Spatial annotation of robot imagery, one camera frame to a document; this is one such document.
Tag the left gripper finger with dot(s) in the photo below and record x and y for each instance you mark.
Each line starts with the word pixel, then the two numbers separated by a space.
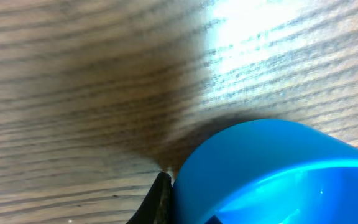
pixel 156 207

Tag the blue plastic scoop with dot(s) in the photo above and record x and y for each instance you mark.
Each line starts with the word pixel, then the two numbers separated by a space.
pixel 268 171

